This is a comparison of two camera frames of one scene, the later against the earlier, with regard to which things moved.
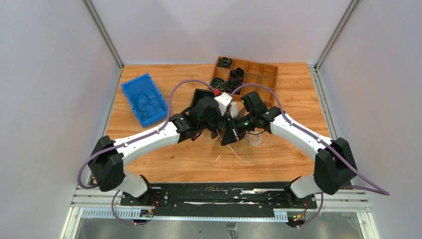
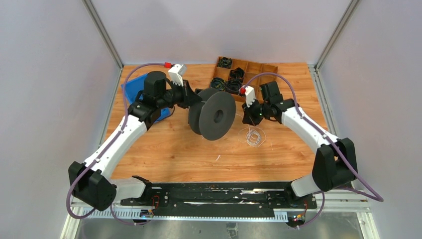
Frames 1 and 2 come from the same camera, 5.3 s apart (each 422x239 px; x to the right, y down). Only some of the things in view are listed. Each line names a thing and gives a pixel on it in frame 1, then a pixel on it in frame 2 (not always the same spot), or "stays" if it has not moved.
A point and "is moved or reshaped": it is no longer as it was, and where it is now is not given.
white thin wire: [257, 138] is moved or reshaped
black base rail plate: [222, 199] stays
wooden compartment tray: [248, 72] stays
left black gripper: [213, 129] -> [189, 97]
